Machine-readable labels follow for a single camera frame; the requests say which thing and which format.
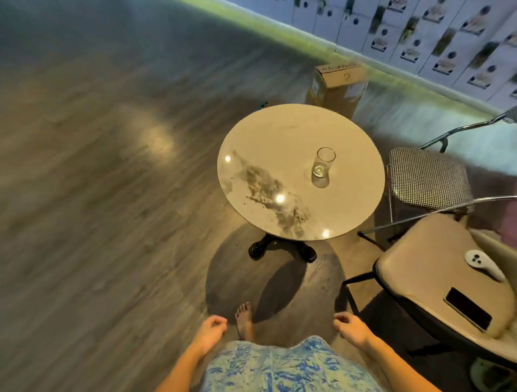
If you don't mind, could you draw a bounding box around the clear drinking glass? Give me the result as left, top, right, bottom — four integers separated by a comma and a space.
311, 147, 337, 189

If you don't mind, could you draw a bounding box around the person's left hand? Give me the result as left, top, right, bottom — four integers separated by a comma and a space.
197, 315, 228, 353

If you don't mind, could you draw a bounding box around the beige cushioned chair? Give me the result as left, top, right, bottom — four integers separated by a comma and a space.
343, 213, 517, 370

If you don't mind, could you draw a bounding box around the round marble table top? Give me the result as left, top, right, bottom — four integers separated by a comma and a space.
217, 104, 385, 242

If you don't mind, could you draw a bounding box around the person's right hand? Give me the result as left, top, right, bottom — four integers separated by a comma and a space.
333, 312, 374, 349

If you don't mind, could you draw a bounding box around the white handheld controller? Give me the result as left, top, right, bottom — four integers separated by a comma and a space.
464, 250, 506, 283

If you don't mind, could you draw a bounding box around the black smartphone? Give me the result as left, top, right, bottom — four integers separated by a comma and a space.
443, 287, 493, 333

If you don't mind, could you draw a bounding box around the blue patterned dress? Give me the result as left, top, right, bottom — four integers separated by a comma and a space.
201, 335, 384, 392

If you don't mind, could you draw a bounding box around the brown cardboard box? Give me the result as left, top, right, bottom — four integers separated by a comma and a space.
306, 61, 369, 120

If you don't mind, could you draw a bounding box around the white round base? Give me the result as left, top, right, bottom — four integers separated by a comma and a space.
469, 357, 517, 392

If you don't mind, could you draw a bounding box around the person's left forearm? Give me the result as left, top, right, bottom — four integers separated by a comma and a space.
155, 343, 211, 392

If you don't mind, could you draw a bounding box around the houndstooth chrome chair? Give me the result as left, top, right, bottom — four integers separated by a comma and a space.
357, 106, 517, 243

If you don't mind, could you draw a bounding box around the black table base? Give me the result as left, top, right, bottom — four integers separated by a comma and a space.
248, 233, 317, 264

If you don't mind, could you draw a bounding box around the person's bare foot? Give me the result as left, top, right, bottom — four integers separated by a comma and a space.
235, 302, 255, 342

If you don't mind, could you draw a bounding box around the person's right forearm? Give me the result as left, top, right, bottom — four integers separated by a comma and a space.
364, 336, 442, 392

